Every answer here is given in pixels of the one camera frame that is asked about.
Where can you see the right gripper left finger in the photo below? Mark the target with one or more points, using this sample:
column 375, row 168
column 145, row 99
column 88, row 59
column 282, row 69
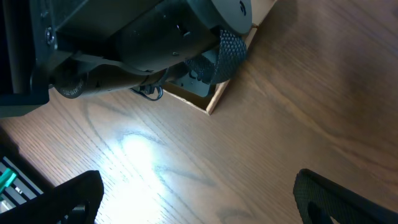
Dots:
column 78, row 199

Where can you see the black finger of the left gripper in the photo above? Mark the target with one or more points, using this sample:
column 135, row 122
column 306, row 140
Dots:
column 231, row 54

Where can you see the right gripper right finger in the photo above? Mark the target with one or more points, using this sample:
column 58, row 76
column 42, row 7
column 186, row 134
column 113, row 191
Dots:
column 320, row 200

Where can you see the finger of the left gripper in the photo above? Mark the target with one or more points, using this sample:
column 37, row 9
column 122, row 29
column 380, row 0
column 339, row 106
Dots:
column 191, row 83

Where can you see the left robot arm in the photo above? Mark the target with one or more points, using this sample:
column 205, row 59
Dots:
column 87, row 47

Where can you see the open brown cardboard box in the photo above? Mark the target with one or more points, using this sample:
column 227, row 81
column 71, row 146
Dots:
column 260, row 9

